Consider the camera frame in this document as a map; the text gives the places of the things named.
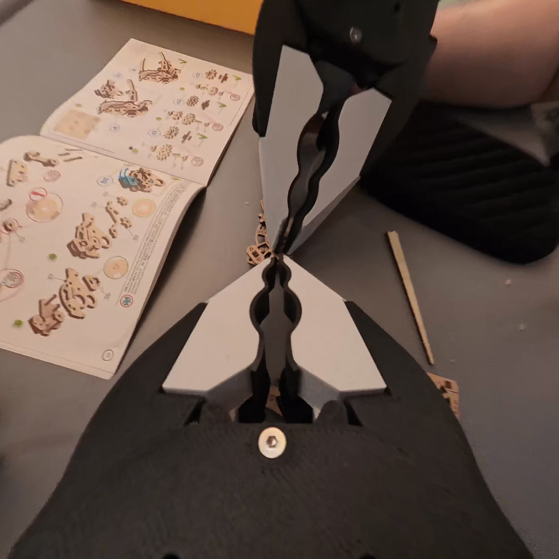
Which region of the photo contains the small wooden model assembly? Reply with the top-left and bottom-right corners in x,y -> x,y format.
246,200 -> 280,268

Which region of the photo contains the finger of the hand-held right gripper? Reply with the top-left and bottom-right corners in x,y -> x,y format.
258,44 -> 328,254
283,86 -> 392,256

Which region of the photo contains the person's right forearm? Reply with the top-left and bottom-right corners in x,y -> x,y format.
419,0 -> 559,109

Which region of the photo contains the yellow plastic box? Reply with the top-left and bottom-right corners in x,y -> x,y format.
118,0 -> 263,36

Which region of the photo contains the open instruction booklet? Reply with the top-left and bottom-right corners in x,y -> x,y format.
0,38 -> 255,380

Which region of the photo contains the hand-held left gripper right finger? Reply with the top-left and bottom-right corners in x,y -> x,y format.
279,256 -> 388,423

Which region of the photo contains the tapered wooden stick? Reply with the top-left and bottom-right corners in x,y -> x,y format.
386,231 -> 436,365

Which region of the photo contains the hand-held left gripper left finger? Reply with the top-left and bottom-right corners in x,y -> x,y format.
162,256 -> 276,423

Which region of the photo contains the laser-cut plywood parts sheet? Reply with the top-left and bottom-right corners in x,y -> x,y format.
426,372 -> 461,422

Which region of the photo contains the black quilted seat cushion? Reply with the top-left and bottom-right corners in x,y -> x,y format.
360,105 -> 555,265

